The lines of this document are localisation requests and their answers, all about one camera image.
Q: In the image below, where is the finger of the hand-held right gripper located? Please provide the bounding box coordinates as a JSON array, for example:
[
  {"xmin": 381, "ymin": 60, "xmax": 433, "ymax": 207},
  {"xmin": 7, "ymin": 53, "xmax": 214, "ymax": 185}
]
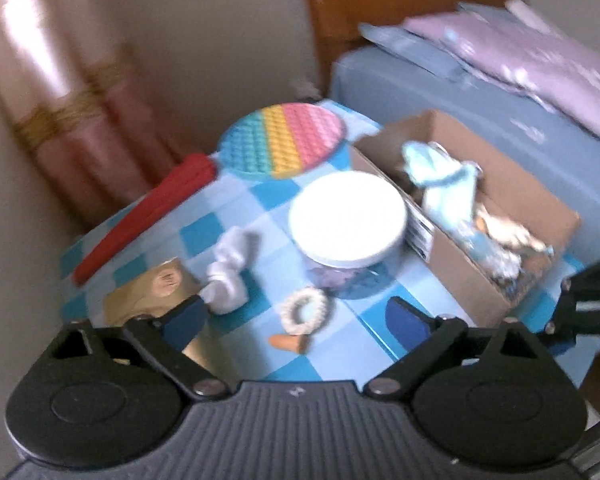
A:
[
  {"xmin": 544, "ymin": 302, "xmax": 600, "ymax": 342},
  {"xmin": 560, "ymin": 254, "xmax": 600, "ymax": 306}
]

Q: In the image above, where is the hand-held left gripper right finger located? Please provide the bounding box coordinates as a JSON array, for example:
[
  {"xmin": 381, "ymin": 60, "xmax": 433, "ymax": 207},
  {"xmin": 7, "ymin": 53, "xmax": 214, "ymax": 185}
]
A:
[{"xmin": 363, "ymin": 296, "xmax": 548, "ymax": 402}]

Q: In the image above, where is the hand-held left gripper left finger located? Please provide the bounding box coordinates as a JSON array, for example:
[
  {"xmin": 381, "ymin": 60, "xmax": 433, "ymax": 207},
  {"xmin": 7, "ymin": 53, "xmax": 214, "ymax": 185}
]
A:
[{"xmin": 45, "ymin": 294, "xmax": 231, "ymax": 401}]

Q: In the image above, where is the brown cardboard box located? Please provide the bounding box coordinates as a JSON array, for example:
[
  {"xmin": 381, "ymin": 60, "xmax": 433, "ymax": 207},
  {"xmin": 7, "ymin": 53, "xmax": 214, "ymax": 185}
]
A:
[{"xmin": 350, "ymin": 109, "xmax": 582, "ymax": 317}]

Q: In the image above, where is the light blue face mask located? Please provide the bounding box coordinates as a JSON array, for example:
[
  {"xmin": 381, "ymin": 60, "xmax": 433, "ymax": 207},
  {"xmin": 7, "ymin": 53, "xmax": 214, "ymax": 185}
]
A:
[{"xmin": 401, "ymin": 142, "xmax": 484, "ymax": 222}]

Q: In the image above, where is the gold tissue box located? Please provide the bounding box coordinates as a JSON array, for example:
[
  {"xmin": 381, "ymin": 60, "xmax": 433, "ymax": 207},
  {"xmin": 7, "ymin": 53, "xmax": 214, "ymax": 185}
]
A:
[{"xmin": 102, "ymin": 257, "xmax": 233, "ymax": 378}]

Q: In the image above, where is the white rolled sock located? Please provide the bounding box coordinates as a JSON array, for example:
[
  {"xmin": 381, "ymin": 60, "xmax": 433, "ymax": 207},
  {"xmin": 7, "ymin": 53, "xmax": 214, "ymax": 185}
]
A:
[{"xmin": 204, "ymin": 226, "xmax": 262, "ymax": 316}]

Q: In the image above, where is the white scrunchie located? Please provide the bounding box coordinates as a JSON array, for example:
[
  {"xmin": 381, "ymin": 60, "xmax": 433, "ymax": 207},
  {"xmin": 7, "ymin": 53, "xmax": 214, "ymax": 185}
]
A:
[{"xmin": 281, "ymin": 287, "xmax": 332, "ymax": 336}]

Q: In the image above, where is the small orange plush toy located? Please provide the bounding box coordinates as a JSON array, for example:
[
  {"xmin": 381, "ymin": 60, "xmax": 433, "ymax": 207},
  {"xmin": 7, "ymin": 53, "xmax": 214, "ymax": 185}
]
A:
[{"xmin": 269, "ymin": 333, "xmax": 314, "ymax": 357}]

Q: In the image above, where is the red foam stick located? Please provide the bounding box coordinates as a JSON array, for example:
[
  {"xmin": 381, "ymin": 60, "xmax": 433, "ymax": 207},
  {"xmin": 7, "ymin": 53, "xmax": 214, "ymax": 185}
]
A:
[{"xmin": 72, "ymin": 153, "xmax": 219, "ymax": 287}]

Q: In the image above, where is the clear jar with white lid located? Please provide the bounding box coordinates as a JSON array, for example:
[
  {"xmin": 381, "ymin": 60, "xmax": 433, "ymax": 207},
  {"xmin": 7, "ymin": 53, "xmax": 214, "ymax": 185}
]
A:
[{"xmin": 287, "ymin": 170, "xmax": 409, "ymax": 302}]

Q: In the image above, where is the blue bed sheet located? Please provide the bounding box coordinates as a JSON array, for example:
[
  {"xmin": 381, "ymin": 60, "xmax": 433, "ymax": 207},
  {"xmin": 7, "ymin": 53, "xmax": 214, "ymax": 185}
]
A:
[{"xmin": 329, "ymin": 46, "xmax": 600, "ymax": 266}]

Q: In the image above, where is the rainbow pop bubble mat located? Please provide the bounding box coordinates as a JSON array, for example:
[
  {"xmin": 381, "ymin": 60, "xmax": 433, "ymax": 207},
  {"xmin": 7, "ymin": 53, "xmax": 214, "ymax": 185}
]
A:
[{"xmin": 218, "ymin": 102, "xmax": 347, "ymax": 181}]

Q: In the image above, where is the purple floral pillow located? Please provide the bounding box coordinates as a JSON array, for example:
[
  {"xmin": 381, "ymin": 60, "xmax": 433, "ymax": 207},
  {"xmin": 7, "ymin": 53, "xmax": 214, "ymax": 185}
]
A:
[{"xmin": 404, "ymin": 9, "xmax": 600, "ymax": 153}]

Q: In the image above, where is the pink curtain with gold band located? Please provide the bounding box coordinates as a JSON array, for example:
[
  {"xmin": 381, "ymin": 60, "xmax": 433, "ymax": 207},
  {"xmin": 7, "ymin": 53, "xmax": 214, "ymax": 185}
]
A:
[{"xmin": 0, "ymin": 0, "xmax": 186, "ymax": 228}]

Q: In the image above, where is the blue patterned pillow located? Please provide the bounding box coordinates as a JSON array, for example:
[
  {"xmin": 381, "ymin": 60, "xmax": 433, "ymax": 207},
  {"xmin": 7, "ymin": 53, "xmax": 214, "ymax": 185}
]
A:
[{"xmin": 358, "ymin": 2, "xmax": 486, "ymax": 83}]

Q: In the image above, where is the wooden headboard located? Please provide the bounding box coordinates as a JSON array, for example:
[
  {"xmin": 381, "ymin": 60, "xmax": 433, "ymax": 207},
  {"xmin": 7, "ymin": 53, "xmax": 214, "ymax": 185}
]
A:
[{"xmin": 295, "ymin": 0, "xmax": 517, "ymax": 98}]

